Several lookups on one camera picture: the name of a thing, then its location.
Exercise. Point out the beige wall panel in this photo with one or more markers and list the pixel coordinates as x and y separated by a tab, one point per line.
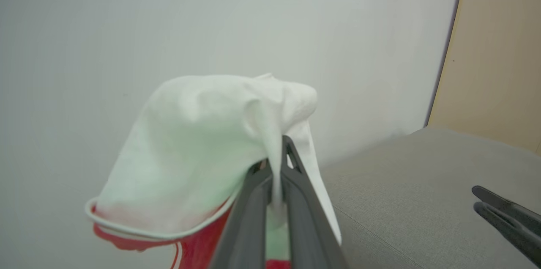
490	53

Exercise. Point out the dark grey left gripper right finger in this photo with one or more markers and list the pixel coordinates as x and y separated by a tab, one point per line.
302	218

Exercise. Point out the grey fabric sofa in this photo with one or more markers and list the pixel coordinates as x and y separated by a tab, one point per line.
422	201

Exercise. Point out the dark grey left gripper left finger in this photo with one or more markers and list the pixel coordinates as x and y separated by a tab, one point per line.
247	222

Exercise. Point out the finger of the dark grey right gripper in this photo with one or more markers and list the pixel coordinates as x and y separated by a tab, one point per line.
515	231
507	205

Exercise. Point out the white and red garment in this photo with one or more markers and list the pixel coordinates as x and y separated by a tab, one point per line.
190	155

